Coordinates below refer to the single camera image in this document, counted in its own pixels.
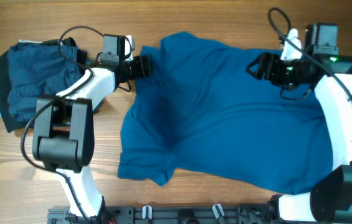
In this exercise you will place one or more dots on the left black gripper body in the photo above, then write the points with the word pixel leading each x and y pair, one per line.
pixel 136 68

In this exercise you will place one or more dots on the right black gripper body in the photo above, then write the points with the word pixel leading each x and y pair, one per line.
pixel 283 73

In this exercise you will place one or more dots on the blue polo shirt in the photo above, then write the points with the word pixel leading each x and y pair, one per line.
pixel 201 111

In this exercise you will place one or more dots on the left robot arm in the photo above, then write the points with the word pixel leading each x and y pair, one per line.
pixel 64 129

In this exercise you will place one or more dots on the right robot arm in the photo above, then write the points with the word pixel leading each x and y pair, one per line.
pixel 316 61

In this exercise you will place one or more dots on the folded navy blue garment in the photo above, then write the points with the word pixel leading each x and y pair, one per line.
pixel 36 70

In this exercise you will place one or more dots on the folded black garment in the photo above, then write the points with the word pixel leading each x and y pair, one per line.
pixel 11 123

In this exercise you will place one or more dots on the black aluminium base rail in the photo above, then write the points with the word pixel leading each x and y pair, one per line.
pixel 242 214

